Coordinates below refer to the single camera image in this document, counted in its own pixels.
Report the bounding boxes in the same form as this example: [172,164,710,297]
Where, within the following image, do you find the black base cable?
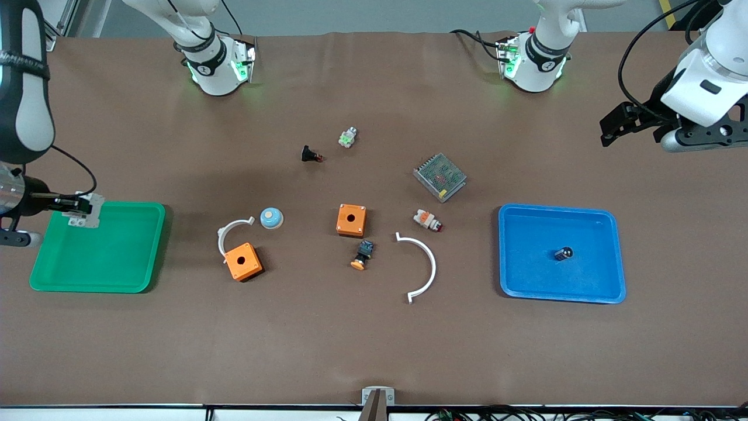
[450,29,504,60]
[221,0,244,37]

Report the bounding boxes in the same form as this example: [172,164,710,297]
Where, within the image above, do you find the black right base cable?
[221,0,244,37]

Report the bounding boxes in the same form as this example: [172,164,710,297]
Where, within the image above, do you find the grey circuit breaker red switch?
[63,193,106,229]

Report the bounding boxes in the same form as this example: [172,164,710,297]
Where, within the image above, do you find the small white pipe clamp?
[217,216,256,265]

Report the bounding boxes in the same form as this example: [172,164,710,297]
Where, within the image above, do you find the aluminium frame profile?
[35,0,112,53]

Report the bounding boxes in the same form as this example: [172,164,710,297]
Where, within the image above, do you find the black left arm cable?
[618,0,725,118]

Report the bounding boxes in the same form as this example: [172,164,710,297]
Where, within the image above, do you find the blue plastic tray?
[498,203,627,304]

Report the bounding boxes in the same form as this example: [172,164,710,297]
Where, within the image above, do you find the grey metal bracket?
[362,387,396,406]

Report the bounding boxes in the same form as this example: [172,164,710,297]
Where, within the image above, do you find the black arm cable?
[618,0,725,118]
[50,145,98,199]

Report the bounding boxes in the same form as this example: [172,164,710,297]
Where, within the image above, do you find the orange button enclosure box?
[336,203,368,238]
[224,242,264,282]

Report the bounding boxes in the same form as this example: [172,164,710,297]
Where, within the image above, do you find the white table edge rail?
[0,405,748,421]

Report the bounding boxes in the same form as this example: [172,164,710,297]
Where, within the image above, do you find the black left base cable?
[450,29,504,60]

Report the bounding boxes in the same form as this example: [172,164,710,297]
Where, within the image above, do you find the orange capped black push button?
[350,239,375,271]

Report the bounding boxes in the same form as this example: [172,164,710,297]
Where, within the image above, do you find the green plastic tray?
[29,201,167,294]

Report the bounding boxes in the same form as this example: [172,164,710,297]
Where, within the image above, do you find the red push button switch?
[413,209,444,233]

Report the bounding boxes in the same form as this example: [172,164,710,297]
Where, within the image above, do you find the large white pipe clamp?
[395,232,437,305]

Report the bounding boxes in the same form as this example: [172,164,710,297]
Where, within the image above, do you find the perforated metal power supply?
[413,153,468,203]

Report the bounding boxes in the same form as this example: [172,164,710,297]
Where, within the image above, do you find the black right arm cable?
[50,145,98,199]

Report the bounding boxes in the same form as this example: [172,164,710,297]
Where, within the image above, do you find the black cable bundle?
[424,405,748,421]

